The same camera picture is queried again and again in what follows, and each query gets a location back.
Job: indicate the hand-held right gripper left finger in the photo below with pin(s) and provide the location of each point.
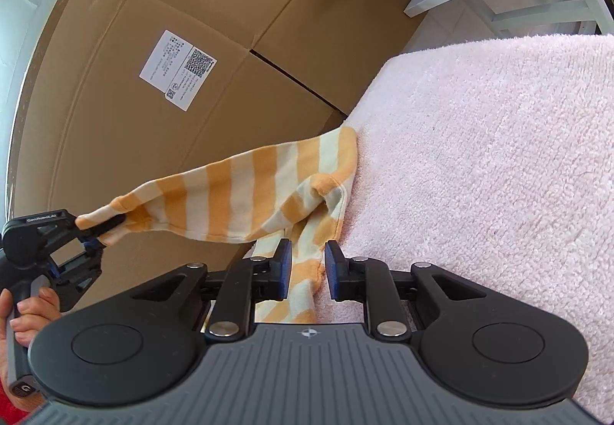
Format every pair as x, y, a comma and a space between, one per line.
284, 271

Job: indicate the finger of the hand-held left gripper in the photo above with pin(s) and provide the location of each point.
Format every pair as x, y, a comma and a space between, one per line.
92, 244
108, 226

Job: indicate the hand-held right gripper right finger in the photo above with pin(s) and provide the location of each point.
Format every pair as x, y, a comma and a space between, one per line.
332, 274

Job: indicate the orange white striped garment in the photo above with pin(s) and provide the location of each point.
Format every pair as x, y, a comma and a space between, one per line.
230, 195

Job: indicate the person's left hand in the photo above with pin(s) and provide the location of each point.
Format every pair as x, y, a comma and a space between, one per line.
38, 305

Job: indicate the large labelled cardboard box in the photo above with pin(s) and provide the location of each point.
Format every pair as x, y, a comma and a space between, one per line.
120, 142

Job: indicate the white shipping label with codes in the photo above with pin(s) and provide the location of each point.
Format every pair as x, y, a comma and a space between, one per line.
192, 80

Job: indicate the pink fleece blanket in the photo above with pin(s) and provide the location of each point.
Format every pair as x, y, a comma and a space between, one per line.
479, 166

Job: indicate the white shipping label with text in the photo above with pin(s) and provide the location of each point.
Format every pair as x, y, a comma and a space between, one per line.
163, 51

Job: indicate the cardboard box with tape patch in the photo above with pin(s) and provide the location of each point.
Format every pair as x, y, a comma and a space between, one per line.
312, 22

